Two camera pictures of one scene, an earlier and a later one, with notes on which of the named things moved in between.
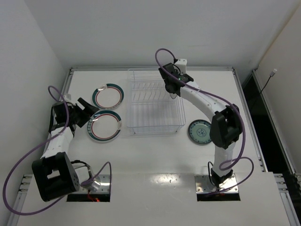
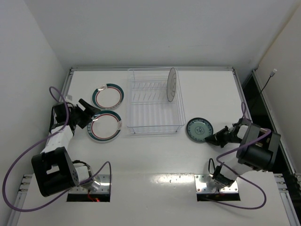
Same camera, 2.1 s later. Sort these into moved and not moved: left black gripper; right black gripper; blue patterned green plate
Moved: right black gripper
Not moved: blue patterned green plate; left black gripper
